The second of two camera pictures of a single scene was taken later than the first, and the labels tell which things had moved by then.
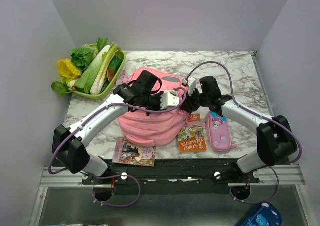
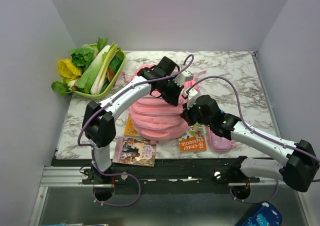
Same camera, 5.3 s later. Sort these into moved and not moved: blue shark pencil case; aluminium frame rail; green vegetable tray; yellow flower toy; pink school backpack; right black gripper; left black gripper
Moved: pink school backpack; right black gripper; left black gripper
Not moved: aluminium frame rail; blue shark pencil case; yellow flower toy; green vegetable tray
